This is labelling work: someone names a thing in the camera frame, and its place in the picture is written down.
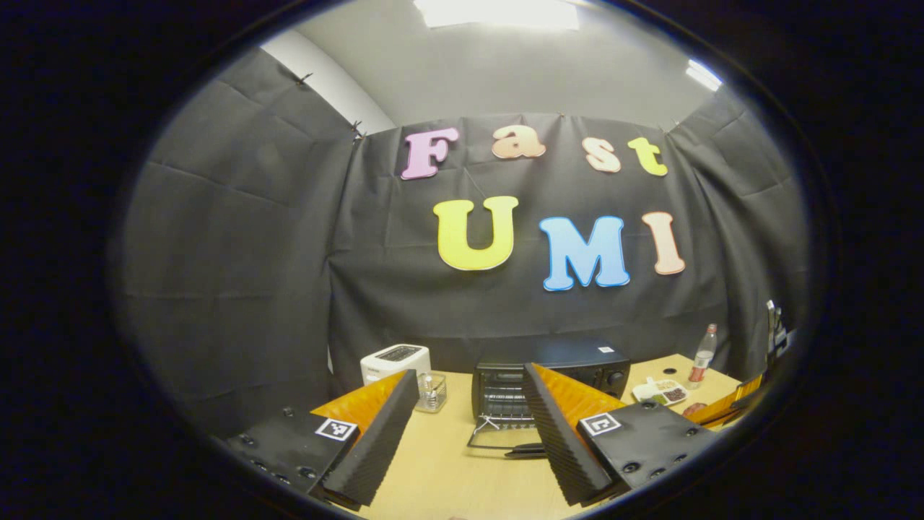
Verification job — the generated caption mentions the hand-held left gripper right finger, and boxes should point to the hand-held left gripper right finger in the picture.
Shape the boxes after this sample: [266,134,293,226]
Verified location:
[521,363,723,506]

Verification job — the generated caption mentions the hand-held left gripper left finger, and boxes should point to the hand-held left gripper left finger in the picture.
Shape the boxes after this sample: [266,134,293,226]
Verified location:
[224,369,421,510]

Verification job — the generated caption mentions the black electric oven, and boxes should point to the black electric oven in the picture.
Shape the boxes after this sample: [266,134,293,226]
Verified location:
[466,339,631,459]

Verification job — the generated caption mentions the clear bottle with red label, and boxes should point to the clear bottle with red label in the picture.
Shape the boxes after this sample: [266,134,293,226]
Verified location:
[688,324,718,391]

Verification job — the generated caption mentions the clear glass jar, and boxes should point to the clear glass jar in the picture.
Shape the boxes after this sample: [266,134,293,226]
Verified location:
[415,372,448,413]

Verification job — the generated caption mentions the white divided plate with beans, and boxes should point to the white divided plate with beans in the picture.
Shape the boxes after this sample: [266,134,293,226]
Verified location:
[632,377,689,407]

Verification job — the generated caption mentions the white toaster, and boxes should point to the white toaster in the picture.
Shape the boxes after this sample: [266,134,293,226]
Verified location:
[360,344,432,387]

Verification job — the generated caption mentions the black backdrop cloth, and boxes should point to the black backdrop cloth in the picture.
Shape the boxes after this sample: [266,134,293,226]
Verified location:
[115,47,809,434]

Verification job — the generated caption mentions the small ceiling light panel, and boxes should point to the small ceiling light panel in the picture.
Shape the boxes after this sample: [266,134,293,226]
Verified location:
[684,59,724,92]

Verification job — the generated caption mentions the large ceiling light panel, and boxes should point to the large ceiling light panel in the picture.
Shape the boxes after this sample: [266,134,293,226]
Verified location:
[413,0,580,31]

